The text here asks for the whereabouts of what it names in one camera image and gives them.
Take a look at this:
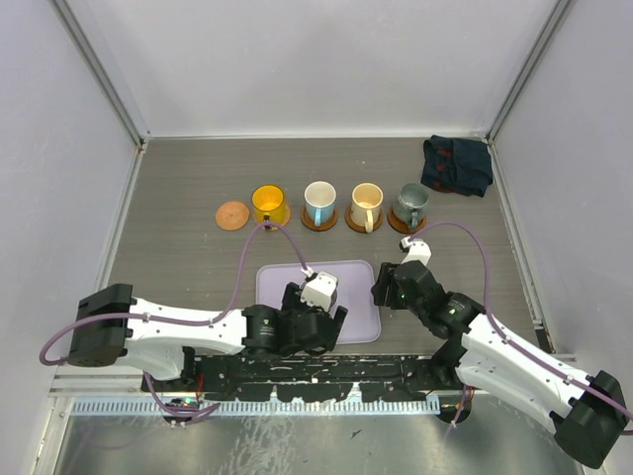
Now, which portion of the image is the woven rattan coaster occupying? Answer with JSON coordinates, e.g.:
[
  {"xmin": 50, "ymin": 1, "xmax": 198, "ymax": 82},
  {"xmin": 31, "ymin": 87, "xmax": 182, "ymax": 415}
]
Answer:
[
  {"xmin": 253, "ymin": 205, "xmax": 291, "ymax": 231},
  {"xmin": 388, "ymin": 209, "xmax": 427, "ymax": 236},
  {"xmin": 215, "ymin": 201, "xmax": 250, "ymax": 232}
]

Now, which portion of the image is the brown wooden coaster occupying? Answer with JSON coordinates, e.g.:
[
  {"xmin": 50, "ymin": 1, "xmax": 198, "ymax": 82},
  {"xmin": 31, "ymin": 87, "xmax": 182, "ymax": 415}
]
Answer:
[
  {"xmin": 345, "ymin": 206, "xmax": 384, "ymax": 234},
  {"xmin": 301, "ymin": 205, "xmax": 339, "ymax": 232}
]

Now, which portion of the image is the grey green mug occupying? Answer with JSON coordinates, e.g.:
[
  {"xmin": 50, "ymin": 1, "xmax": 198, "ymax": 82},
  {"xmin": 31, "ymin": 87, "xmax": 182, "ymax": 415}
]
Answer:
[{"xmin": 393, "ymin": 183, "xmax": 429, "ymax": 231}]

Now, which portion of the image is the cream mug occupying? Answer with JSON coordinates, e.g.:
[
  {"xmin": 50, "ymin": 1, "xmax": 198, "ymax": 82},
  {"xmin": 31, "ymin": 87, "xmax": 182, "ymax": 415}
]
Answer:
[{"xmin": 350, "ymin": 183, "xmax": 384, "ymax": 234}]

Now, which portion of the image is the blue mug white inside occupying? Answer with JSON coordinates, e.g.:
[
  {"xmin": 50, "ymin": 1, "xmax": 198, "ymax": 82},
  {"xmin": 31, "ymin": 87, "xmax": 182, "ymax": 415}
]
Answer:
[{"xmin": 304, "ymin": 181, "xmax": 336, "ymax": 227}]

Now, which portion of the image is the yellow mug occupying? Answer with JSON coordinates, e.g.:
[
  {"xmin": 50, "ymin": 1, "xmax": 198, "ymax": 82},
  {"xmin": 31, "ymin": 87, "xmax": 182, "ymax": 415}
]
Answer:
[{"xmin": 251, "ymin": 184, "xmax": 287, "ymax": 212}]

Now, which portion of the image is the purple glass mug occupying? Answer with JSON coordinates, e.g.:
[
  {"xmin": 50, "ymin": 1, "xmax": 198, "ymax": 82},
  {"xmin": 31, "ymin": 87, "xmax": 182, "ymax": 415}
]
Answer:
[{"xmin": 329, "ymin": 284, "xmax": 338, "ymax": 311}]

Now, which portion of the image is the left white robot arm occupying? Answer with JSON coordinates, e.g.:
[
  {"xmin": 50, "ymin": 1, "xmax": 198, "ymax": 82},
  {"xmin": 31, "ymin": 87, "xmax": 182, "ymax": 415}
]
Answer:
[{"xmin": 67, "ymin": 283, "xmax": 348, "ymax": 392}]

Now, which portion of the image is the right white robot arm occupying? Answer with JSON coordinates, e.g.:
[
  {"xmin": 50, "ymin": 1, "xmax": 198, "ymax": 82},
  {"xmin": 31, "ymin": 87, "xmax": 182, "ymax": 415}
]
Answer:
[{"xmin": 371, "ymin": 261, "xmax": 632, "ymax": 469}]

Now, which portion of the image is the lavender plastic tray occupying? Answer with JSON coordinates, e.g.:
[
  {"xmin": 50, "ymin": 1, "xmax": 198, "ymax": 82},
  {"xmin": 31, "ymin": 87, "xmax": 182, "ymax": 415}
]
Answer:
[{"xmin": 255, "ymin": 260, "xmax": 382, "ymax": 345}]

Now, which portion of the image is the dark blue folded cloth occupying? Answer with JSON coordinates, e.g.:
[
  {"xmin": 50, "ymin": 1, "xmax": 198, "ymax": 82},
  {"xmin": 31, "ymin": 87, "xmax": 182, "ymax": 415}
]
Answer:
[{"xmin": 420, "ymin": 136, "xmax": 494, "ymax": 198}]

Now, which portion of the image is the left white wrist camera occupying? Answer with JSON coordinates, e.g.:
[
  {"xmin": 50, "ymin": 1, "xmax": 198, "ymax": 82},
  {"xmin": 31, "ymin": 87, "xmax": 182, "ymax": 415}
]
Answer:
[{"xmin": 300, "ymin": 267, "xmax": 338, "ymax": 312}]

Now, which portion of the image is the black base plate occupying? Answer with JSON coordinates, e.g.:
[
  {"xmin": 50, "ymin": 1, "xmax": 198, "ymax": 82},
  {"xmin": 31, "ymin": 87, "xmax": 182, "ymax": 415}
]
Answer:
[{"xmin": 153, "ymin": 355, "xmax": 463, "ymax": 404}]

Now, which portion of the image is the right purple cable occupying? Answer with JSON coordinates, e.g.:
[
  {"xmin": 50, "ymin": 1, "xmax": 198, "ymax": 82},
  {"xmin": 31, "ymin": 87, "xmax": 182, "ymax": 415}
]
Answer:
[{"xmin": 400, "ymin": 221, "xmax": 633, "ymax": 436}]

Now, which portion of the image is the purple cable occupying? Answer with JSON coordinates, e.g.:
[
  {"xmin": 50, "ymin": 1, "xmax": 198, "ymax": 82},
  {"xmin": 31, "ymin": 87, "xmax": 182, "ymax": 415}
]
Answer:
[
  {"xmin": 39, "ymin": 222, "xmax": 316, "ymax": 428},
  {"xmin": 400, "ymin": 221, "xmax": 633, "ymax": 436}
]

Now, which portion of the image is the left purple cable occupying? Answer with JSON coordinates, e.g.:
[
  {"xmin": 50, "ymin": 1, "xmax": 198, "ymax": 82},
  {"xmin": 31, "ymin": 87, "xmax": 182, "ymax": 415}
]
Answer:
[{"xmin": 39, "ymin": 222, "xmax": 316, "ymax": 428}]

